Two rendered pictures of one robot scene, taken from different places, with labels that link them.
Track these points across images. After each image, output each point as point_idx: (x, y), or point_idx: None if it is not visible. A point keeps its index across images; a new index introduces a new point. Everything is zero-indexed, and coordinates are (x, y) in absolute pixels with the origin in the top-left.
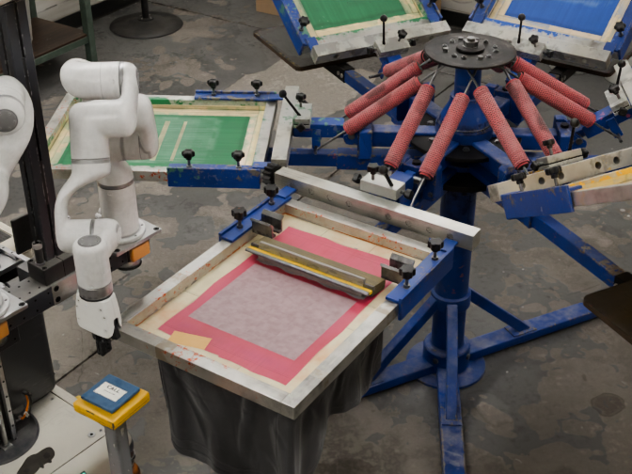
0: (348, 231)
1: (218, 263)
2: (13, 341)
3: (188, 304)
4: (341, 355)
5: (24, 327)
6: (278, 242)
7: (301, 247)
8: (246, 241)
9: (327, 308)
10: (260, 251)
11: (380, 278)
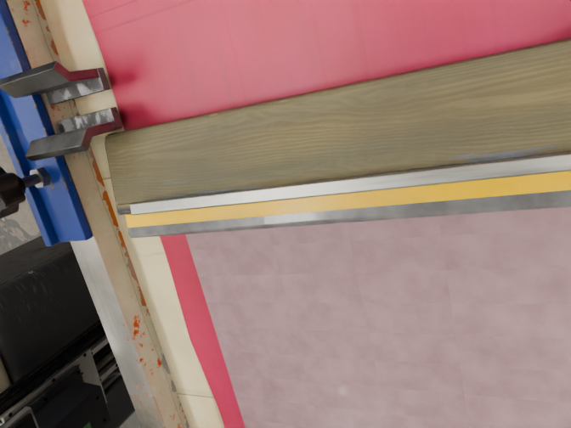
0: None
1: (136, 278)
2: (100, 397)
3: (222, 427)
4: None
5: (65, 295)
6: (149, 139)
7: (194, 64)
8: (91, 162)
9: (508, 278)
10: (162, 222)
11: None
